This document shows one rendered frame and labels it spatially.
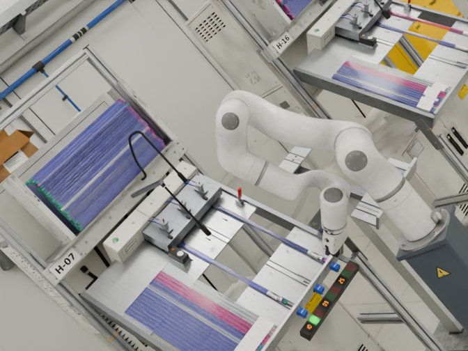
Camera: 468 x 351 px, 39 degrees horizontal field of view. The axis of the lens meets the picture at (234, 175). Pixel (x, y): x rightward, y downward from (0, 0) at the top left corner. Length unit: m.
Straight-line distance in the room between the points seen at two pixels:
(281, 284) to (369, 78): 1.15
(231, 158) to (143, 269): 0.68
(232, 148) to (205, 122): 2.51
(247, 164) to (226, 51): 1.42
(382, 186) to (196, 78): 2.74
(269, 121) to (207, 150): 2.50
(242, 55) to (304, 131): 1.39
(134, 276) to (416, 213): 1.07
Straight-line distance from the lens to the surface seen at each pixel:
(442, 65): 3.22
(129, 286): 2.53
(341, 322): 2.87
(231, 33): 3.32
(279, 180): 2.10
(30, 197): 2.49
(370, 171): 2.02
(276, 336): 2.32
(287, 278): 2.43
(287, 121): 2.03
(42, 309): 4.03
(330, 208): 2.10
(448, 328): 3.00
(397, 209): 2.12
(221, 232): 2.58
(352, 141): 1.99
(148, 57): 4.54
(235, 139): 2.01
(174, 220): 2.58
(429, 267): 2.21
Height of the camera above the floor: 1.66
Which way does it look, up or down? 11 degrees down
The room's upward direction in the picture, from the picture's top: 42 degrees counter-clockwise
